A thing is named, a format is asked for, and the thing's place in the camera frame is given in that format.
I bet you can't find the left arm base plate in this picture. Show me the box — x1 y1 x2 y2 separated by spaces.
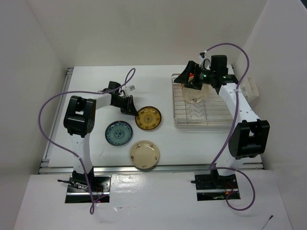
57 174 112 204

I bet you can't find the aluminium frame rail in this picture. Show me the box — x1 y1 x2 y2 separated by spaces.
38 67 264 175

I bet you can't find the blue floral plate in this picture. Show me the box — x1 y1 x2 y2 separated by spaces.
105 121 133 146

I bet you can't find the beige plate with flower motifs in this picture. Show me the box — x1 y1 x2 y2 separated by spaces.
129 140 160 170

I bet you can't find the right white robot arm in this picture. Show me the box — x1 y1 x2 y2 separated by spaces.
174 55 270 188

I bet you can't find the yellow plate with dark rim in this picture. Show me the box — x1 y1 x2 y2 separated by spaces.
135 106 162 131

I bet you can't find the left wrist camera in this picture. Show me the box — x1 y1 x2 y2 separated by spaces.
122 85 135 97

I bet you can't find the wire dish rack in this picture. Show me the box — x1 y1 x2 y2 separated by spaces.
171 73 233 130

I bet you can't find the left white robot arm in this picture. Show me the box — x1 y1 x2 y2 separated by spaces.
63 81 138 192

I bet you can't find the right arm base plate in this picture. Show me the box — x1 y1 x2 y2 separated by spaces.
190 170 240 201

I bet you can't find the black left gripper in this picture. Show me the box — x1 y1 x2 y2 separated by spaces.
112 95 138 116

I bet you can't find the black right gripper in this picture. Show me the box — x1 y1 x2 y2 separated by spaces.
174 61 215 91

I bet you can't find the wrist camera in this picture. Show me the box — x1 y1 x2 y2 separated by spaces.
199 50 211 70
122 85 135 97

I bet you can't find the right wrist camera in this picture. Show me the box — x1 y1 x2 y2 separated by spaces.
199 50 211 70

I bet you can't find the beige plate with green brushstroke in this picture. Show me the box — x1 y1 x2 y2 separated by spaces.
182 84 210 104

